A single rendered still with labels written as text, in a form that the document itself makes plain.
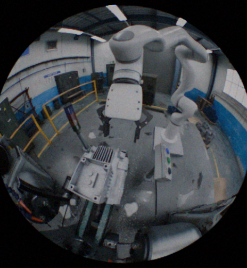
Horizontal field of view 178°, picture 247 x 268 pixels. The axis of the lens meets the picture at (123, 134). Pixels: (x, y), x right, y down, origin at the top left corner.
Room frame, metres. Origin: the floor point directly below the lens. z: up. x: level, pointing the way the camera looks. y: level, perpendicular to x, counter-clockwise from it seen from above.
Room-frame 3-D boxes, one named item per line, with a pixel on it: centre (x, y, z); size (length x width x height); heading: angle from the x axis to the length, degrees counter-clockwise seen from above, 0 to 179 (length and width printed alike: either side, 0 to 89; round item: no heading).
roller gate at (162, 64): (6.37, -2.43, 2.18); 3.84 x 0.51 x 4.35; 72
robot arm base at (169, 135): (0.49, -0.46, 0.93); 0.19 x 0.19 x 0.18
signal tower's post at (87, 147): (0.38, 0.33, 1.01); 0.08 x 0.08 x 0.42; 77
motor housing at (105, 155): (0.08, 0.09, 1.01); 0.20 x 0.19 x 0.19; 168
